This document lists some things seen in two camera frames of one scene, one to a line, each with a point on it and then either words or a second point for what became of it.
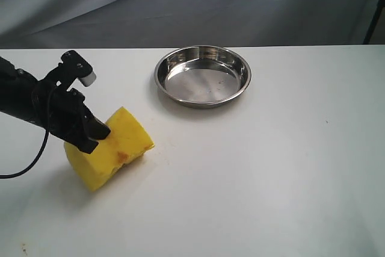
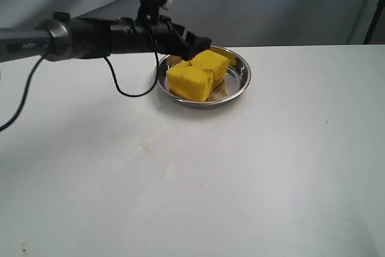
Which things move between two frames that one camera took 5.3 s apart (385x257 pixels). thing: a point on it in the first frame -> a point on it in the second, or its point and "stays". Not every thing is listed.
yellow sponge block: (126, 142) -> (195, 79)
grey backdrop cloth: (120, 8) stays
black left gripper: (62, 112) -> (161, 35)
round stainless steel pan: (202, 76) stays
